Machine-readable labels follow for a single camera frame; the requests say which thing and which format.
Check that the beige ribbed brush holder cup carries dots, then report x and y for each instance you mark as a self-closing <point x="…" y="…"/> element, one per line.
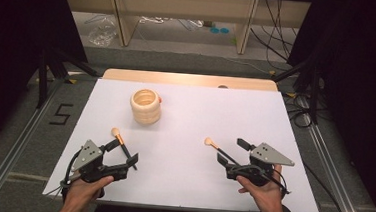
<point x="145" y="113"/>

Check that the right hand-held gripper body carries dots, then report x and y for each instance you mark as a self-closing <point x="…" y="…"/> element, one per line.
<point x="269" y="154"/>

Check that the black curtain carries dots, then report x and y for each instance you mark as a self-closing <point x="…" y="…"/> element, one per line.
<point x="361" y="81"/>
<point x="16" y="40"/>

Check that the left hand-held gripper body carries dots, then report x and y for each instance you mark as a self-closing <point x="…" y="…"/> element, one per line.
<point x="87" y="152"/>

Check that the person's left hand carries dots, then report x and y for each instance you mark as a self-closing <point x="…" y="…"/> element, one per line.
<point x="81" y="193"/>

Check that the light wooden shelf unit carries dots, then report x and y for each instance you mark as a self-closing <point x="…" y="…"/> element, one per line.
<point x="183" y="5"/>

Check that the person's right hand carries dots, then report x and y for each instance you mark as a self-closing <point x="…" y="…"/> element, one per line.
<point x="268" y="197"/>

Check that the black tripod stand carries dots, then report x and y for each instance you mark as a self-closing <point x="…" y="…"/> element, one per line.
<point x="44" y="76"/>
<point x="314" y="95"/>

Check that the light wooden table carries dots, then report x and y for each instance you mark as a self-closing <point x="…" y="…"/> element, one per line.
<point x="191" y="79"/>

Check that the white table mat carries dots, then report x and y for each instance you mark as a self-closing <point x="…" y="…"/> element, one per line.
<point x="184" y="172"/>

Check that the clear plastic bag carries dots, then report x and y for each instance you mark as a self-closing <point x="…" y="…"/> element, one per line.
<point x="102" y="33"/>

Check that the aluminium floor rail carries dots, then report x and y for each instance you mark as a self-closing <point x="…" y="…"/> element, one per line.
<point x="12" y="157"/>
<point x="331" y="176"/>

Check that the blue round disc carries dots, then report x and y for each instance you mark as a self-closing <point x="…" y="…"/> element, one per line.
<point x="214" y="30"/>
<point x="224" y="30"/>

